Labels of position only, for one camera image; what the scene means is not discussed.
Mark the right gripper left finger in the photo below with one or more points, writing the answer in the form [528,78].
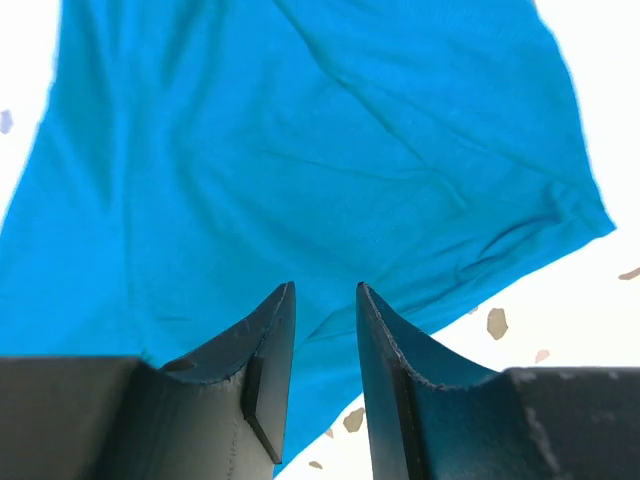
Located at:
[218,412]

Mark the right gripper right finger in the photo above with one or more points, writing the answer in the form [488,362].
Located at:
[433,414]

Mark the blue t-shirt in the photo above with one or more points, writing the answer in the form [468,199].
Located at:
[196,154]

